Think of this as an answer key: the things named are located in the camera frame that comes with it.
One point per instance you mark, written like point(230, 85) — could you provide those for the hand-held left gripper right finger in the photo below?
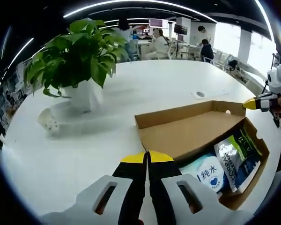
point(161, 178)

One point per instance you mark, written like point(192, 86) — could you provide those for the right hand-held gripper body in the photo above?
point(279, 79)

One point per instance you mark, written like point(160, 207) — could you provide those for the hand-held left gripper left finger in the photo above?
point(131, 178)

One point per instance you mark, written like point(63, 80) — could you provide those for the white blue wet wipes pack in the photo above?
point(206, 173)

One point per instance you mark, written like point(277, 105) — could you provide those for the brown cardboard shoe box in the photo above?
point(189, 131)

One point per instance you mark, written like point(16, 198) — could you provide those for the black silver green pouch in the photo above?
point(241, 154)

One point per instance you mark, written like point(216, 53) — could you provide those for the person's left hand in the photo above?
point(140, 222)

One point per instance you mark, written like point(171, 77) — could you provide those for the white ceiling light strip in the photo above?
point(265, 18)
point(135, 3)
point(21, 51)

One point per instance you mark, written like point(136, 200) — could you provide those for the dark standing screen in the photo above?
point(180, 28)

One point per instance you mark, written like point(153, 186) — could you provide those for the green potted plant white pot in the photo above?
point(79, 54)

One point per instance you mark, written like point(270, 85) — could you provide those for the pink wall screen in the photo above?
point(158, 22)

